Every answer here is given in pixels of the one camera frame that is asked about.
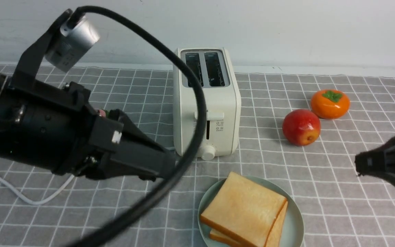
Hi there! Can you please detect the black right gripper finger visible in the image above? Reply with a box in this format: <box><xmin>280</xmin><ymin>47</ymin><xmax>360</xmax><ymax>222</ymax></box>
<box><xmin>355</xmin><ymin>136</ymin><xmax>395</xmax><ymax>187</ymax></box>

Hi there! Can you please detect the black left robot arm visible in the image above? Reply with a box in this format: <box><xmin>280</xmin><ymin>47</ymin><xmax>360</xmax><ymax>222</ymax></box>
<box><xmin>0</xmin><ymin>9</ymin><xmax>176</xmax><ymax>181</ymax></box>

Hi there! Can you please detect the toast slice slot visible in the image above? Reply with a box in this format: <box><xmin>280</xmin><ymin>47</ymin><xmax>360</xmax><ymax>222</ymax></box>
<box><xmin>210</xmin><ymin>201</ymin><xmax>288</xmax><ymax>247</ymax></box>
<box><xmin>200</xmin><ymin>172</ymin><xmax>287</xmax><ymax>247</ymax></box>

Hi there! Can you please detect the white power cord with plug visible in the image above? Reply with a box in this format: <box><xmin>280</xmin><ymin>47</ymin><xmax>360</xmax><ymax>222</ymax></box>
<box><xmin>0</xmin><ymin>167</ymin><xmax>76</xmax><ymax>205</ymax></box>

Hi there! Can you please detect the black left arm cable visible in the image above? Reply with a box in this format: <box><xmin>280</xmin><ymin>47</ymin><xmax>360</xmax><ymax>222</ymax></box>
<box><xmin>60</xmin><ymin>6</ymin><xmax>207</xmax><ymax>247</ymax></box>

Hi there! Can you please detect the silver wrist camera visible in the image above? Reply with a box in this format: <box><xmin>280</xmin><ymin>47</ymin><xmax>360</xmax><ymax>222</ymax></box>
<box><xmin>45</xmin><ymin>15</ymin><xmax>100</xmax><ymax>72</ymax></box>

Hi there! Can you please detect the grey checked tablecloth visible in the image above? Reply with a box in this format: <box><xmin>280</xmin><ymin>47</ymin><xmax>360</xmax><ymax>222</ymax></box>
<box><xmin>0</xmin><ymin>73</ymin><xmax>395</xmax><ymax>247</ymax></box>

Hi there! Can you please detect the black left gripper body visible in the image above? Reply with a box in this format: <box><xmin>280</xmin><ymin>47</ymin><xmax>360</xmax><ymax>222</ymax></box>
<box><xmin>50</xmin><ymin>82</ymin><xmax>124</xmax><ymax>180</ymax></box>

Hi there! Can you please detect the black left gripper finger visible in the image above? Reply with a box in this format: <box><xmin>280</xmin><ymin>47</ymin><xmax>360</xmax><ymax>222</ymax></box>
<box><xmin>107</xmin><ymin>109</ymin><xmax>176</xmax><ymax>181</ymax></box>

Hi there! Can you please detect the red apple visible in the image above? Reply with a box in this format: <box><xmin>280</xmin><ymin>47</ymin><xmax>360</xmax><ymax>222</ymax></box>
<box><xmin>282</xmin><ymin>109</ymin><xmax>321</xmax><ymax>146</ymax></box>

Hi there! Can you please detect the white two-slot toaster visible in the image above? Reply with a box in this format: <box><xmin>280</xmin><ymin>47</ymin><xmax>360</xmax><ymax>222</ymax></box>
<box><xmin>173</xmin><ymin>47</ymin><xmax>242</xmax><ymax>161</ymax></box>

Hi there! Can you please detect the light green plate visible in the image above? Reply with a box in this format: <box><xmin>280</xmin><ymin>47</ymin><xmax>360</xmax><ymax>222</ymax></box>
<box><xmin>198</xmin><ymin>176</ymin><xmax>304</xmax><ymax>247</ymax></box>

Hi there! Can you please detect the orange persimmon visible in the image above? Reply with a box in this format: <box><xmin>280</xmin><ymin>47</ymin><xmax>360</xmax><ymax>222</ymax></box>
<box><xmin>310</xmin><ymin>89</ymin><xmax>350</xmax><ymax>119</ymax></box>

